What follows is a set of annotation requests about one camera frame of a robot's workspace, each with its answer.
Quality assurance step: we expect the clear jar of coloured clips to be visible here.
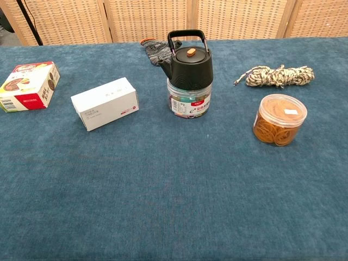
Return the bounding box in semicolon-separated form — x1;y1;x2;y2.
166;78;213;120

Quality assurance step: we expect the blue carpet table cover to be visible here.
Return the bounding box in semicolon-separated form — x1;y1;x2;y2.
0;36;348;261

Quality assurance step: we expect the plain white carton box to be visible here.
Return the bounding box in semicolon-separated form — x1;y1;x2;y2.
70;77;140;132

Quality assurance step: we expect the grey knitted work glove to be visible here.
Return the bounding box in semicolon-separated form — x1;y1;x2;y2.
140;38;183;66

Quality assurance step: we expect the clear jar of rubber bands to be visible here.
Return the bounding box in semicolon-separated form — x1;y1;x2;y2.
253;94;308;147

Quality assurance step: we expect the woven rattan folding screen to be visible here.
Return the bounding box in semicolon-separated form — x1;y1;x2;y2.
0;0;348;46

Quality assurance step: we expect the red white cake mix box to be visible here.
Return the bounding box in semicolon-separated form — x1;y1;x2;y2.
0;61;61;113

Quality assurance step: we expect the black tripod stand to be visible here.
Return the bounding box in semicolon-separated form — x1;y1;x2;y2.
15;0;44;46

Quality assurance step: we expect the black kettle with handle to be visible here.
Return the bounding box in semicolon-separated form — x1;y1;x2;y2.
158;29;214;91

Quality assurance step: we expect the beige speckled rope bundle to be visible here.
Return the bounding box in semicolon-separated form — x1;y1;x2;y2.
233;64;315;89

